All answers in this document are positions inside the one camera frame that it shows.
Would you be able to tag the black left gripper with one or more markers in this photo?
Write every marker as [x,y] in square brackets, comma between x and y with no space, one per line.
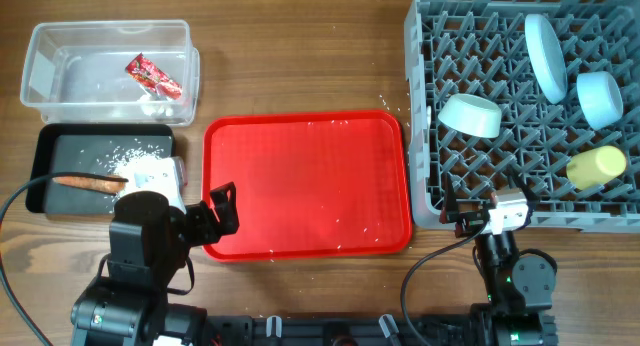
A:
[202,216]

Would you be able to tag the red serving tray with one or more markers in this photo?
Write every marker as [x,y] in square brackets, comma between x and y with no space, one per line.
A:
[310,185]

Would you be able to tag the orange carrot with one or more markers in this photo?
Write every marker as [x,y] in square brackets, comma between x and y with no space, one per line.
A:
[91,184]

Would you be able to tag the pile of white rice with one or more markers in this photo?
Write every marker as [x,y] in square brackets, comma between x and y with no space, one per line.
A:
[135,163]

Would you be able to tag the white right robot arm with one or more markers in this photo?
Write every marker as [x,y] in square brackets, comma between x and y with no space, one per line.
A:
[519,283]

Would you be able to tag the light blue bowl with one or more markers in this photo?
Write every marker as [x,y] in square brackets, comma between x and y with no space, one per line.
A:
[600,99]

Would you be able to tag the black waste bin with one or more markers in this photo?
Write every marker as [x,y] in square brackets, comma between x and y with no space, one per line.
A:
[102,149]

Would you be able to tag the yellow plastic cup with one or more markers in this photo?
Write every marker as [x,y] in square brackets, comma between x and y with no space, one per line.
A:
[596,167]

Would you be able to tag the clear plastic bin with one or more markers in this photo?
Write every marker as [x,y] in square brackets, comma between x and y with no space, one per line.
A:
[74,72]

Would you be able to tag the red snack wrapper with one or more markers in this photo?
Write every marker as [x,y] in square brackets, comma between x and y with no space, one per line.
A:
[153,79]

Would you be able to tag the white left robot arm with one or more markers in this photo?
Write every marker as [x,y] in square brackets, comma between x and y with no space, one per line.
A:
[150,240]

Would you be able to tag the light blue plate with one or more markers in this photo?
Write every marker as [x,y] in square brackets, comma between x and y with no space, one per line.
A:
[546,57]

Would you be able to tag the green bowl of rice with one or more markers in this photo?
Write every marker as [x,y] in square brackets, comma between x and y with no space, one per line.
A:
[471,115]

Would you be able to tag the white napkin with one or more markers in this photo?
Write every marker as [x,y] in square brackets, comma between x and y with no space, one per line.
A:
[155,106]

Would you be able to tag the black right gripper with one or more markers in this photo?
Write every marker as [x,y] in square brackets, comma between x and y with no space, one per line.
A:
[468,223]

